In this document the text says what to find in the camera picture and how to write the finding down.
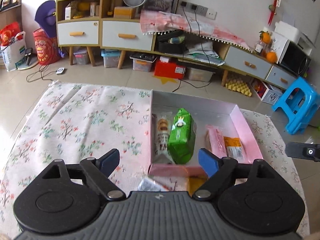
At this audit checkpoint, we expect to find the pink snack pack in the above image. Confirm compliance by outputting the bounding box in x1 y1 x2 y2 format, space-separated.
205 125 227 158

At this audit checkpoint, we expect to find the gold brown snack pack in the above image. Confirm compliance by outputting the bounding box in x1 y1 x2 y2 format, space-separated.
187 177 208 196

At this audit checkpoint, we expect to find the green snack pack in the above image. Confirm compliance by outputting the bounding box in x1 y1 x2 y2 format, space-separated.
168 108 196 165

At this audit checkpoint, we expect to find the white blue snack pack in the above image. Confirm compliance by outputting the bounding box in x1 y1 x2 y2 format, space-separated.
137 177 169 192

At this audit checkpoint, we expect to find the orange white snack pack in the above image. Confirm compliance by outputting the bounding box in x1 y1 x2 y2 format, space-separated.
223 137 247 164

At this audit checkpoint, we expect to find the blue plastic stool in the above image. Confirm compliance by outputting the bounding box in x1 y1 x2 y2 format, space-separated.
272 77 319 135

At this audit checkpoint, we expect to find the pink shallow cardboard box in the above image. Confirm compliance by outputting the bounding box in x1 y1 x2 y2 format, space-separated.
148 90 263 177

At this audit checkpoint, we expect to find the floral white rug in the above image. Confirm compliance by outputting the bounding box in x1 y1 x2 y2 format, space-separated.
1 82 304 237

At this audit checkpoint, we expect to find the white cookie snack pack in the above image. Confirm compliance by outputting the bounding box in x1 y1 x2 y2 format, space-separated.
153 112 175 164

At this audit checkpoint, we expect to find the yellow egg tray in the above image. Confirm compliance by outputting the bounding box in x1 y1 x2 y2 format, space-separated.
225 78 252 97

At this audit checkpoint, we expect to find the black microwave oven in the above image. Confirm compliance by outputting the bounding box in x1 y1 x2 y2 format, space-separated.
270 31 311 76

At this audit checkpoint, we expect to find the red gift box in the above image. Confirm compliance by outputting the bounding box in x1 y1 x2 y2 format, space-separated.
154 60 186 79

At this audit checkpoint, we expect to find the red lantern bag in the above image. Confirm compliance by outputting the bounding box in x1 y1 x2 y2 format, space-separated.
33 28 61 66

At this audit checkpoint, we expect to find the white shopping bag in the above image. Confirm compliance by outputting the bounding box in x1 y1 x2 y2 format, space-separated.
1 31 27 72

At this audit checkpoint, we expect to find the pink table cloth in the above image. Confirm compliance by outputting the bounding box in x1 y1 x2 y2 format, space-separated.
140 10 252 52

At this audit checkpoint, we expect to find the wooden tv cabinet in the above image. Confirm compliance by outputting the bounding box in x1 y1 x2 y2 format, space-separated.
56 0 296 90

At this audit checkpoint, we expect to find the purple hat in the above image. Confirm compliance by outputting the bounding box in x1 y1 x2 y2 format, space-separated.
35 0 56 38

